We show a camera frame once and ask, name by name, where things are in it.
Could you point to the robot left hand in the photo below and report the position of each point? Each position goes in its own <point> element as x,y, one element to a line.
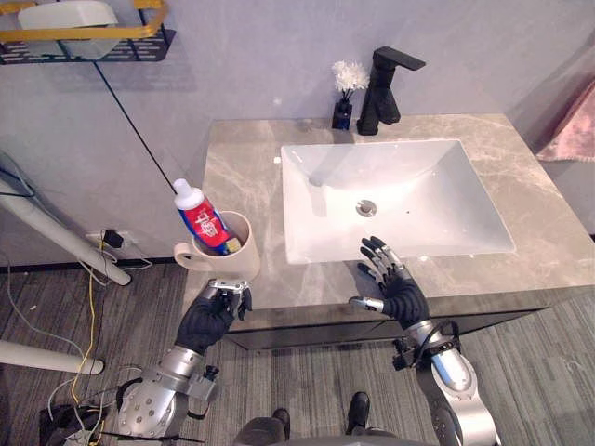
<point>204,316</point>

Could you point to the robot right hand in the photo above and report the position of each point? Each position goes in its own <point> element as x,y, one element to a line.
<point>400,288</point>

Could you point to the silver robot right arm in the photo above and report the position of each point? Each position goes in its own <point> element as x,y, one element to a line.
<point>446,376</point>

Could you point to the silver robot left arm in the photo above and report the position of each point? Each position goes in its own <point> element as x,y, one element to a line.
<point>158,395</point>

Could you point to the grey marble washtable cabinet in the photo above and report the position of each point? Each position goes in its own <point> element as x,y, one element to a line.
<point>372,260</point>

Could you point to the beige ceramic mug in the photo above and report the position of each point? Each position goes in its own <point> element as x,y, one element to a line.
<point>225,253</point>

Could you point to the chrome sink drain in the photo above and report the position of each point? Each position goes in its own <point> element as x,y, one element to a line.
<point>366,207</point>

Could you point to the white rectangular sink basin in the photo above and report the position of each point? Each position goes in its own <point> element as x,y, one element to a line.
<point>390,200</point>

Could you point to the red white toothpaste tube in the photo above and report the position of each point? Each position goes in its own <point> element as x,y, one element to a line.
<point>202,216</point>

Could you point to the black power adapter plug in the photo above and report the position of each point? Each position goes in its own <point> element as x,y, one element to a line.
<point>113,239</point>

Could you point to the robot dark foot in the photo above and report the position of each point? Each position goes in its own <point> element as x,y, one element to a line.
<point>281,420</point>
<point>357,411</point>

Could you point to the white metal base bar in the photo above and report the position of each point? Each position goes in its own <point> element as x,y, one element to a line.
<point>46,357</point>

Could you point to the white metal stand leg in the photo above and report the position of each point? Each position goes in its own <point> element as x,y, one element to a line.
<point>60,227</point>

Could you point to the black faucet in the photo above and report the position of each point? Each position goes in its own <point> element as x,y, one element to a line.
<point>383,93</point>

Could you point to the black diffuser bottle white flower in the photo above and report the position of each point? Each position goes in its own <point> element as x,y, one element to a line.
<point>346,93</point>

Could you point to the thin black rod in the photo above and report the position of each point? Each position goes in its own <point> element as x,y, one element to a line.
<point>135,125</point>

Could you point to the pink towel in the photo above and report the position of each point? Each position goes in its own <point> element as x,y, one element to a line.
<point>574,130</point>

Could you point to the black gold wall shelf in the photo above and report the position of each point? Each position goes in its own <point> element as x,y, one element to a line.
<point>88,39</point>

